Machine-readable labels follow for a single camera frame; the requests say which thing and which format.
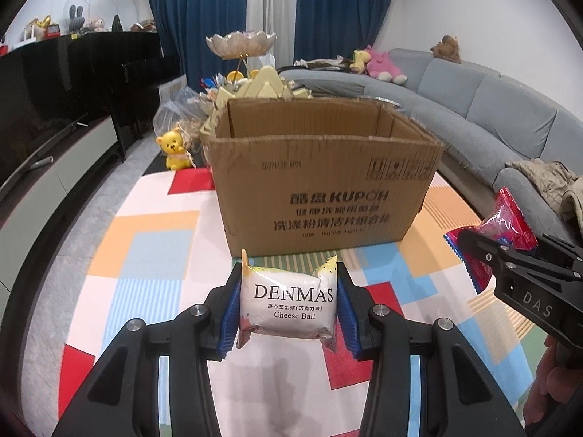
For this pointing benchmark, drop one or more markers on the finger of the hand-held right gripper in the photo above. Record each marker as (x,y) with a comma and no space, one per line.
(560,246)
(478,248)

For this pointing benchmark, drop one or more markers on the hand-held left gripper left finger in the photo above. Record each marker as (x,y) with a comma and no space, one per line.
(230,318)

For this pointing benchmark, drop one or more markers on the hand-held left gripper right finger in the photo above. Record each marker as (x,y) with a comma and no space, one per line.
(348,323)

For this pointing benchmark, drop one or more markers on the magenta snack packet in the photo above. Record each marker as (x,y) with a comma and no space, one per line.
(510,218)

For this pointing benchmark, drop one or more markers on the white snack packet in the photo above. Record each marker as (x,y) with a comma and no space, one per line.
(287,305)

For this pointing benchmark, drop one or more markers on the brown cardboard box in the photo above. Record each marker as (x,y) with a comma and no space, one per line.
(319,182)

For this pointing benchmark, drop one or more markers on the person's right hand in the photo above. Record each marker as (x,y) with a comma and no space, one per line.
(551,387)

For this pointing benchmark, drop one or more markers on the grey corner sofa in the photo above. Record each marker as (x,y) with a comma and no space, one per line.
(492,100)

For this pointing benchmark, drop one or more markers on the yellow bear figure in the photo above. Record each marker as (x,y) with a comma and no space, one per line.
(173,150)

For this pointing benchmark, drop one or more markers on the brown plush toy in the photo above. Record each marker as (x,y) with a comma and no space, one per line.
(446,49)

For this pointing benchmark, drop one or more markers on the pink plush toy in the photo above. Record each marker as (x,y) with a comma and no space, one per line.
(385,66)

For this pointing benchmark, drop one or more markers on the grey television cabinet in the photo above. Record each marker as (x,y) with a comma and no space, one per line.
(68,177)

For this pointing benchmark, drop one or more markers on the clear plastic bag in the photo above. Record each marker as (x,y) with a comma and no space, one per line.
(182,109)

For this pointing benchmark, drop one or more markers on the yellow plush toy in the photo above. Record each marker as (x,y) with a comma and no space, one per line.
(360,60)

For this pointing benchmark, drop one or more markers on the crumpled packaging pile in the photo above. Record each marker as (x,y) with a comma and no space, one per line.
(325,63)

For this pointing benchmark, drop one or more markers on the black upright piano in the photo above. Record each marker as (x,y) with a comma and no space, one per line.
(136,68)

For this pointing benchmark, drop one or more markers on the blue curtain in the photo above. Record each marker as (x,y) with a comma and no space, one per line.
(346,9)
(191,18)

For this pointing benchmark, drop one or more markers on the lotus-shaped fruit tray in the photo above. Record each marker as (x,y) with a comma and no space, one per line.
(241,43)

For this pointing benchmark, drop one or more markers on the black flat television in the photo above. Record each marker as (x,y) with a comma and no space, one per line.
(36,109)

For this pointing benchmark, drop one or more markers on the black cone ornament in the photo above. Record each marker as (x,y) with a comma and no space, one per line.
(117,24)

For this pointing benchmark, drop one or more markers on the white sheer curtain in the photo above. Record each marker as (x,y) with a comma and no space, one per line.
(273,0)

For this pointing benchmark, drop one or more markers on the small pink plush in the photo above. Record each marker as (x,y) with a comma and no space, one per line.
(97,25)

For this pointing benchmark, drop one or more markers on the grey rabbit plush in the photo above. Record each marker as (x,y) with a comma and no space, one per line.
(76,20)

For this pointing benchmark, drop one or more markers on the small red box toy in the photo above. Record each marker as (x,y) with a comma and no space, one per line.
(53,32)

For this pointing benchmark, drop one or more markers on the gold ornament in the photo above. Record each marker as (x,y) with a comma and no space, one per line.
(36,27)

